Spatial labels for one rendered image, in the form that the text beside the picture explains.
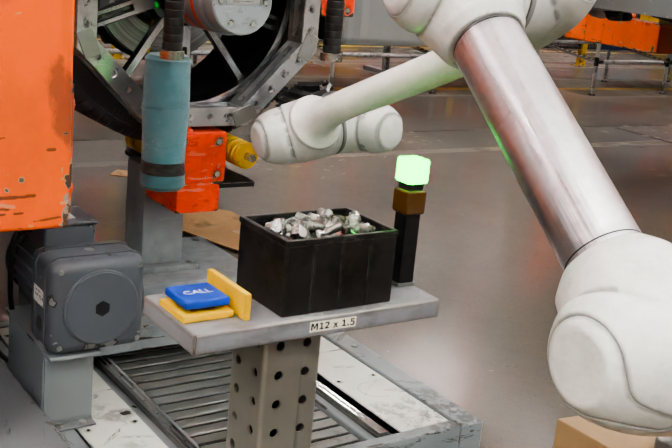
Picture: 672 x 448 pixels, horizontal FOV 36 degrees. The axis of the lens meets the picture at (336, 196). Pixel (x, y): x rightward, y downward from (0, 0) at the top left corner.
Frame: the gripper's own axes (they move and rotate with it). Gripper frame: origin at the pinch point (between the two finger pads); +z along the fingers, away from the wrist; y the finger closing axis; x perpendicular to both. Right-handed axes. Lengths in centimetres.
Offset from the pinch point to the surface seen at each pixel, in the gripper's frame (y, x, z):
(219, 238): -19, -70, 89
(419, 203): -15, 8, -71
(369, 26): 29.0, -7.8, 4.7
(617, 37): 235, -245, 203
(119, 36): -15.2, 29.2, 15.2
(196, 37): -2.3, 16.6, 15.2
